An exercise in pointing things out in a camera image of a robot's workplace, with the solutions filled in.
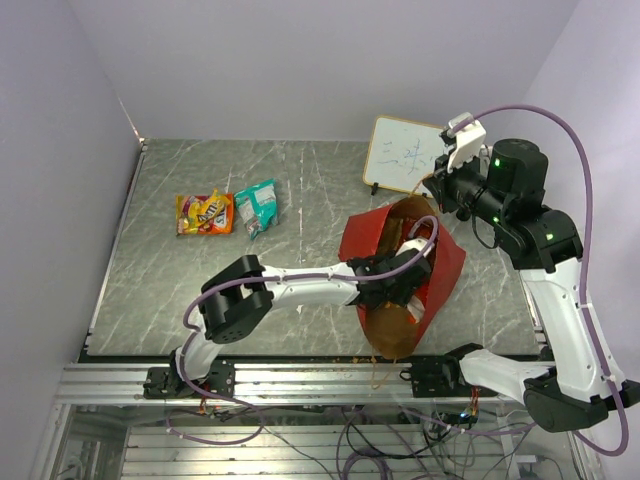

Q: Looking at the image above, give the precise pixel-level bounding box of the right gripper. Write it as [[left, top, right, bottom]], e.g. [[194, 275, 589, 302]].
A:
[[423, 144, 509, 227]]

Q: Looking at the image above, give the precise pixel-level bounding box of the orange skittles packet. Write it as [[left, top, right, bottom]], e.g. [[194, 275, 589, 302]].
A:
[[406, 296, 425, 324]]

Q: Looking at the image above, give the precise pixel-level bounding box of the red paper bag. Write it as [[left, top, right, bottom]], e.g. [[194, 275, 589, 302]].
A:
[[338, 195, 466, 362]]

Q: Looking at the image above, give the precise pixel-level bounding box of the teal snack packet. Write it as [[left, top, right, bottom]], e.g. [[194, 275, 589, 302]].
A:
[[234, 179, 278, 240]]

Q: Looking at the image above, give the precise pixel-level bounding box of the orange lay's chip bag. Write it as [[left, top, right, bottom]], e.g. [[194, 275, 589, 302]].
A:
[[174, 192, 235, 237]]

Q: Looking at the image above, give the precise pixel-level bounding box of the yellow m&m's packet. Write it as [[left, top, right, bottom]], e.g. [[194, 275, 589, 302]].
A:
[[185, 187, 234, 231]]

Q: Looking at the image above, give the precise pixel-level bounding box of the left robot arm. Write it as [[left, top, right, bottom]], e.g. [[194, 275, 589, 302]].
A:
[[143, 247, 432, 400]]

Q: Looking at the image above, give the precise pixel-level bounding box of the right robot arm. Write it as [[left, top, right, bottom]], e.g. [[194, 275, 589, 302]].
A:
[[422, 139, 639, 432]]

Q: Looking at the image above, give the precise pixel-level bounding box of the brown snack packet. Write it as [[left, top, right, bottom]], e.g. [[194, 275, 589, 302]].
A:
[[376, 216, 404, 255]]

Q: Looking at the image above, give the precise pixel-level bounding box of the small whiteboard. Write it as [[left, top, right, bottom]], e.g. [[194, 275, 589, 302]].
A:
[[363, 115, 446, 196]]

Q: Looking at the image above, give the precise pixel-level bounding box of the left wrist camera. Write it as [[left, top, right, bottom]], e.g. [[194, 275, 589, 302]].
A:
[[396, 237, 433, 257]]

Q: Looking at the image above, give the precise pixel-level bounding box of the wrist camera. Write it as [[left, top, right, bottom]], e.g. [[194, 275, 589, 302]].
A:
[[396, 237, 433, 257], [441, 112, 487, 174]]

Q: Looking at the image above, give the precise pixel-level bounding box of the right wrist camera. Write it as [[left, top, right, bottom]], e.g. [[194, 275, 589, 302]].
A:
[[441, 112, 487, 174]]

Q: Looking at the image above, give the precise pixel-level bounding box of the aluminium frame rail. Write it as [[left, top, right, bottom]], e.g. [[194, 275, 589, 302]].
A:
[[54, 357, 506, 406]]

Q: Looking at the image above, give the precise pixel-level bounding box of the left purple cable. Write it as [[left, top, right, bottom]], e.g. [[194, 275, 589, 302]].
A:
[[167, 215, 441, 446]]

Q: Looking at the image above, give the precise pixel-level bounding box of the purple cable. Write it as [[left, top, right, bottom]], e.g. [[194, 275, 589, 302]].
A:
[[167, 215, 441, 446], [442, 103, 629, 457]]

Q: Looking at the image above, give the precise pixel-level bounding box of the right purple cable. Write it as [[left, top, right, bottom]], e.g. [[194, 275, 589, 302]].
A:
[[442, 103, 629, 457]]

